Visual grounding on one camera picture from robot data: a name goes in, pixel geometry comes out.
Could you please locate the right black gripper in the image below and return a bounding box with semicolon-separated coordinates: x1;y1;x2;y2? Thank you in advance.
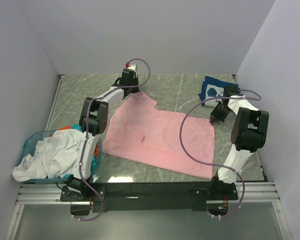
209;101;232;124

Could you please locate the pink t shirt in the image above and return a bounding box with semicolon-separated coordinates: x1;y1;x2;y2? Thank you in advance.
102;92;215;179

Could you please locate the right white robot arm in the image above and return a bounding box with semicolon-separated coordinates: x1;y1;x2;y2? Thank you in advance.
209;86;270;200

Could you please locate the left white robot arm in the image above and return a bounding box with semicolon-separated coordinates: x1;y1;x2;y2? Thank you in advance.
66;64;140;201

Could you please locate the folded blue printed t shirt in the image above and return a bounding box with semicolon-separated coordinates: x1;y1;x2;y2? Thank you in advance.
198;75;239;102

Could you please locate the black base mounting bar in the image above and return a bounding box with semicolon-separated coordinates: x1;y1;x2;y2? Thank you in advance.
60;181;239;216

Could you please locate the orange t shirt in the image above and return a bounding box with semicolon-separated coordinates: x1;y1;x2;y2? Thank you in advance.
58;124;99;158

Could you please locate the teal t shirt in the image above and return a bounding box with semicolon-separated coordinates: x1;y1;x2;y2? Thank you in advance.
64;124;102;180

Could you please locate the white t shirt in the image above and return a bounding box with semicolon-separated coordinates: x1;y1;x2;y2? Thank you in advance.
12;129;83;182

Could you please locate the blue plastic laundry basket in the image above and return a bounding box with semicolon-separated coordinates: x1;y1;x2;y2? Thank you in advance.
19;130;102;184

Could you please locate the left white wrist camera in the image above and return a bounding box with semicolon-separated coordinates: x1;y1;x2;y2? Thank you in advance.
125;61;138;73

